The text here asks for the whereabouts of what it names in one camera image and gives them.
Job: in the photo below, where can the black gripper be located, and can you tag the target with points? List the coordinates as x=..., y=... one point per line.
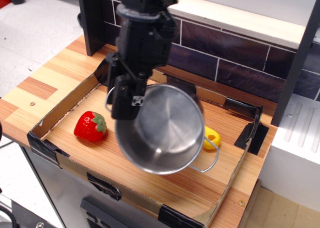
x=144, y=43

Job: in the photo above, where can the stainless steel pot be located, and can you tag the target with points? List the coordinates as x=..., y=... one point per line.
x=168, y=133

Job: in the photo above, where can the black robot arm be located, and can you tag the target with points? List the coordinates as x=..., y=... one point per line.
x=143, y=6

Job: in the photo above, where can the cardboard fence with black tape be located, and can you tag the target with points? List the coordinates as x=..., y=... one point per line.
x=201, y=195

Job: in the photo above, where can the red toy strawberry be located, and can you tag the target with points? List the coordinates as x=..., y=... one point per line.
x=91, y=126

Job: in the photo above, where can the yellow toy fruit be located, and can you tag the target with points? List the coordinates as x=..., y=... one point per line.
x=211, y=136

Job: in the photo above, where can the light wooden shelf board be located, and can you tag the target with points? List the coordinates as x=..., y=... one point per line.
x=241, y=22

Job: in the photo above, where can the black oven control panel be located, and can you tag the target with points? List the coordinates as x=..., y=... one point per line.
x=101, y=215

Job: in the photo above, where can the white toy sink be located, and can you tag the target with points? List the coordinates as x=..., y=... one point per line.
x=292, y=166

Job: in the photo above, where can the dark shelf post left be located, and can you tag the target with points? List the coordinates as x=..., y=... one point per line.
x=99, y=22

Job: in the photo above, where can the dark shelf post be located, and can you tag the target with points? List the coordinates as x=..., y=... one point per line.
x=298, y=63
x=99, y=22

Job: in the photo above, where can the dark shelf post right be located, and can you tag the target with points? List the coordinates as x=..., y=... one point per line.
x=298, y=63

